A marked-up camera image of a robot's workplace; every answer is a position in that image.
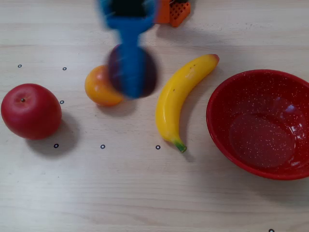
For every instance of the orange perforated block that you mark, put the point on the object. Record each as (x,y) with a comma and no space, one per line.
(179,14)

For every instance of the red speckled bowl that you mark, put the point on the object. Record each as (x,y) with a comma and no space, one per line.
(241,96)

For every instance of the yellow toy banana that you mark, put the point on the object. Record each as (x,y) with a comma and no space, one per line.
(169,101)

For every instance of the red toy apple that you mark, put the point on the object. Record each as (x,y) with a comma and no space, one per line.
(31,111)

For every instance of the blue pointed gripper finger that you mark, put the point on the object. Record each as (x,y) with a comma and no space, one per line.
(131,62)

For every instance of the dark purple plum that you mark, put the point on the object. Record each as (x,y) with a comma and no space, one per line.
(150,72)

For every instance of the orange toy peach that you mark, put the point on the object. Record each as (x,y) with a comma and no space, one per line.
(97,88)

